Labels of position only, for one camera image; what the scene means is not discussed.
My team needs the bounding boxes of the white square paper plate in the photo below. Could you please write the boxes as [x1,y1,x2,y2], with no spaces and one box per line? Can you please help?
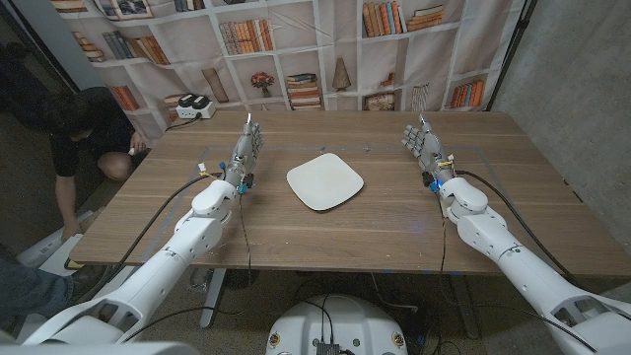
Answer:
[286,152,366,212]

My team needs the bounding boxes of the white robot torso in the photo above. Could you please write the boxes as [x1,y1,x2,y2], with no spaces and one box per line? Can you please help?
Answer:
[264,294,409,355]

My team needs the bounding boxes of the black torso cable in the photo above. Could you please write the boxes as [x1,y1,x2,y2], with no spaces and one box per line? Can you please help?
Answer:
[300,294,336,344]

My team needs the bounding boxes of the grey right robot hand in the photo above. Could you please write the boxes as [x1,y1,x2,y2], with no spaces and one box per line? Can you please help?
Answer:
[400,113,457,192]

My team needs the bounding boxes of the person in black shirt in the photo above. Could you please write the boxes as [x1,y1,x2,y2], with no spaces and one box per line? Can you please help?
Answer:
[0,41,149,243]

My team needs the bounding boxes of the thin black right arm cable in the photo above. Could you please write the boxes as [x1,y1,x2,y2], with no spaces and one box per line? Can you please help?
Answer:
[437,194,449,277]

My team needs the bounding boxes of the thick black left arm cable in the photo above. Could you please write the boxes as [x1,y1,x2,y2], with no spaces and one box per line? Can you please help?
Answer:
[68,172,226,305]

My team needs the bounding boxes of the black power strip cable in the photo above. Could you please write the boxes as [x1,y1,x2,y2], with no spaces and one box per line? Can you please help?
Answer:
[165,113,202,133]

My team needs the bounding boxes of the white floor panel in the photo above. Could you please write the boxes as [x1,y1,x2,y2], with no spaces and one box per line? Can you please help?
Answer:
[38,234,88,277]

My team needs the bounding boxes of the person in jeans dark shoes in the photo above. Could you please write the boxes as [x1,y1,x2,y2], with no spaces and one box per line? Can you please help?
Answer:
[0,258,75,331]

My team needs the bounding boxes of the white power strip black adapters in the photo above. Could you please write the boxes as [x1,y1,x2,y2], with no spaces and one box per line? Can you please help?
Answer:
[175,93,218,120]

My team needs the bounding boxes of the grey floor cable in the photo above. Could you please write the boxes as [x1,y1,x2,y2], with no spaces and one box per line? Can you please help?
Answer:
[369,272,420,313]

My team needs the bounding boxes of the printed bookshelf backdrop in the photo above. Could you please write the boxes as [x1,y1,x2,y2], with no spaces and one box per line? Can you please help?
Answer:
[48,0,526,147]

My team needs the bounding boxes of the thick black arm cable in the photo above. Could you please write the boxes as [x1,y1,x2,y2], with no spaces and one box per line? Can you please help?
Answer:
[454,169,583,290]
[68,172,226,305]

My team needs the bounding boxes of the grey table leg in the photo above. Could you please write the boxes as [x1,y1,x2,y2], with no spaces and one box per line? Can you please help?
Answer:
[199,268,228,329]
[449,274,482,340]

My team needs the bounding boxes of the long white floor device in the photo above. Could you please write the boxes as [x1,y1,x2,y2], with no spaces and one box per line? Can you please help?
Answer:
[14,209,95,270]

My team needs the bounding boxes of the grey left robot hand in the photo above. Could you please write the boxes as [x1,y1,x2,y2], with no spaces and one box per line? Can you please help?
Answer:
[222,112,265,192]

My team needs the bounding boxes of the black backdrop stand pole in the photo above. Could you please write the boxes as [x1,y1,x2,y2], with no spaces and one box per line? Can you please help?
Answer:
[485,0,538,112]

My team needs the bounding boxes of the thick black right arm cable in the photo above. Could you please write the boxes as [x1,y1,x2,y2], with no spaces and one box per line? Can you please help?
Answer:
[454,169,583,290]

